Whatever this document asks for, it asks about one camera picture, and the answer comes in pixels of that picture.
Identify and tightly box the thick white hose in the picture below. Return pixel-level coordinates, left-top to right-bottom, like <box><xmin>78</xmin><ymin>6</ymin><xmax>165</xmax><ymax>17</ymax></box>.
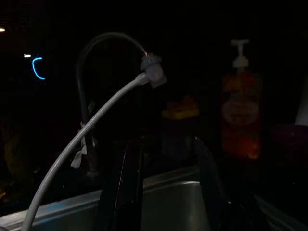
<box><xmin>21</xmin><ymin>72</ymin><xmax>148</xmax><ymax>231</ymax></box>

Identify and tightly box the stainless steel sink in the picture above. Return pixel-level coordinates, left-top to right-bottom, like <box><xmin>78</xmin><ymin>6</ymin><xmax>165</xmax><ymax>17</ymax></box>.
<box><xmin>0</xmin><ymin>165</ymin><xmax>308</xmax><ymax>231</ymax></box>

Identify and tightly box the yellow red sponge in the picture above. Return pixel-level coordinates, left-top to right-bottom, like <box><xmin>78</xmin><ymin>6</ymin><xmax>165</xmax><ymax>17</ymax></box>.
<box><xmin>160</xmin><ymin>94</ymin><xmax>201</xmax><ymax>120</ymax></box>

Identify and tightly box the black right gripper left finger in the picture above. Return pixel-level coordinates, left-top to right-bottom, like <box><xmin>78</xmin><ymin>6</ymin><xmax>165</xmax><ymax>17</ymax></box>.
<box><xmin>96</xmin><ymin>136</ymin><xmax>145</xmax><ymax>231</ymax></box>

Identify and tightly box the white faucet hose fitting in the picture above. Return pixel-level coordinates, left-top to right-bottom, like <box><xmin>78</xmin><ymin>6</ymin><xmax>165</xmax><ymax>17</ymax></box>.
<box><xmin>140</xmin><ymin>51</ymin><xmax>168</xmax><ymax>89</ymax></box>

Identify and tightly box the white cloth tie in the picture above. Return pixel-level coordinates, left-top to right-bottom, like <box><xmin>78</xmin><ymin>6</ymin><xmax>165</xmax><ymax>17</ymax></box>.
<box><xmin>70</xmin><ymin>101</ymin><xmax>97</xmax><ymax>169</ymax></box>

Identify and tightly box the orange peach soap pump bottle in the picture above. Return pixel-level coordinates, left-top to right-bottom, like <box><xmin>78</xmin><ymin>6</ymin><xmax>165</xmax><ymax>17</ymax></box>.
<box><xmin>219</xmin><ymin>39</ymin><xmax>263</xmax><ymax>161</ymax></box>

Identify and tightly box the chrome gooseneck faucet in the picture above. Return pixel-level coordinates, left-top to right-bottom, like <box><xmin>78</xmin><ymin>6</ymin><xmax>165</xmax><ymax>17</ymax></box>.
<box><xmin>75</xmin><ymin>32</ymin><xmax>149</xmax><ymax>179</ymax></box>

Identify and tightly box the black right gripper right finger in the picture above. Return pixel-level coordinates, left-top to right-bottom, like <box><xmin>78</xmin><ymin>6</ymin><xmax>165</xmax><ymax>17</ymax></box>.
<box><xmin>192</xmin><ymin>136</ymin><xmax>241</xmax><ymax>231</ymax></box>

